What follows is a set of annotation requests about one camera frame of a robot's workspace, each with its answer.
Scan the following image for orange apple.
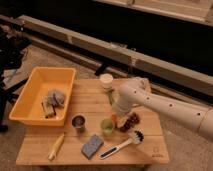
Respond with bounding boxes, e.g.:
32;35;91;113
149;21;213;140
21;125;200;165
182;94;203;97
111;114;117;125

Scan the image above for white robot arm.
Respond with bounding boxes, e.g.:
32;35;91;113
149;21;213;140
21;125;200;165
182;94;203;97
113;77;213;142

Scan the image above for green plastic cup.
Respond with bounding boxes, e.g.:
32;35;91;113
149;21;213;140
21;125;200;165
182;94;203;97
101;119;114;136

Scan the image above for white cup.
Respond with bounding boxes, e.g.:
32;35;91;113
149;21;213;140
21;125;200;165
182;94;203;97
99;74;113;89

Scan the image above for small metal cup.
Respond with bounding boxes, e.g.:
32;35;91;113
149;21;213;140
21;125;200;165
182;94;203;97
72;115;85;132

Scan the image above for bunch of dark grapes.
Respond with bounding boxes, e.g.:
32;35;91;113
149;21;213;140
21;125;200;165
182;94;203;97
120;112;140;132

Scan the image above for white dish brush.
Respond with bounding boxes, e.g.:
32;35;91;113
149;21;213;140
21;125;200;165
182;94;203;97
100;130;144;159

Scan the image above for blue sponge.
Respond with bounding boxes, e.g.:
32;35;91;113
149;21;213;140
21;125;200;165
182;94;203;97
81;134;104;159

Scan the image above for grey crumpled cloth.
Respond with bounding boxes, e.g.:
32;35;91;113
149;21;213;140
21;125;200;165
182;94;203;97
47;89;65;107

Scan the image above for brown wooden block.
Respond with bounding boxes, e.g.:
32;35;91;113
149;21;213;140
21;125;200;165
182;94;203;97
42;102;56;118

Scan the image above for yellow plastic bin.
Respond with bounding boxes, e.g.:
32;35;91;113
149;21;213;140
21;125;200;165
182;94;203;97
9;67;76;126

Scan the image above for black tripod stand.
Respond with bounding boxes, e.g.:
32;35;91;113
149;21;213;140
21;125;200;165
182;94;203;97
0;27;30;133

